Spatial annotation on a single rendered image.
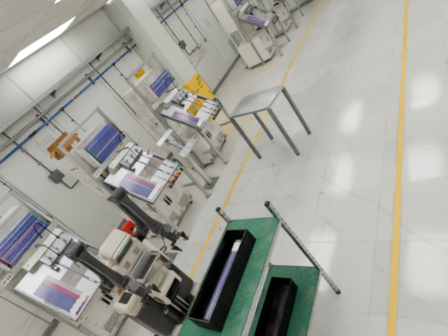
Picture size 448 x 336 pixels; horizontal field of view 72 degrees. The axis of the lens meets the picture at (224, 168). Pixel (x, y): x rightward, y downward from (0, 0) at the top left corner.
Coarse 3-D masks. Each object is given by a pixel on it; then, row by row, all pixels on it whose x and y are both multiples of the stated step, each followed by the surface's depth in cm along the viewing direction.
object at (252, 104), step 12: (252, 96) 416; (264, 96) 392; (276, 96) 372; (288, 96) 388; (240, 108) 411; (252, 108) 387; (264, 108) 366; (276, 120) 370; (300, 120) 408; (240, 132) 424; (252, 144) 437
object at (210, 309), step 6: (240, 240) 196; (234, 246) 195; (234, 252) 191; (228, 258) 191; (228, 264) 187; (228, 270) 183; (222, 276) 183; (222, 282) 179; (216, 288) 179; (216, 294) 175; (216, 300) 172; (210, 306) 172; (210, 312) 169; (204, 318) 168
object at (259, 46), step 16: (224, 0) 672; (240, 0) 705; (224, 16) 703; (240, 16) 701; (272, 16) 717; (240, 32) 719; (256, 32) 737; (240, 48) 746; (256, 48) 730; (272, 48) 748; (256, 64) 761
